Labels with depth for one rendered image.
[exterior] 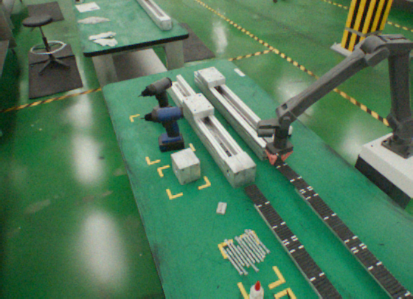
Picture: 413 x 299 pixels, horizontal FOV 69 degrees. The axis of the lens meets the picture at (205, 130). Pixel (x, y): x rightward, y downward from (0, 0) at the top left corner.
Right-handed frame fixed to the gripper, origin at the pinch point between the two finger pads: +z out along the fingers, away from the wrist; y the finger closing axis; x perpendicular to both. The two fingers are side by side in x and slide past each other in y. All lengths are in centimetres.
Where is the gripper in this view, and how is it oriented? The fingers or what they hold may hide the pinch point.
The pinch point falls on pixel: (276, 160)
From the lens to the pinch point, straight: 137.8
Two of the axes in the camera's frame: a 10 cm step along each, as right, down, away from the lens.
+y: -9.2, 2.7, -2.9
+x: 4.0, 5.5, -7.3
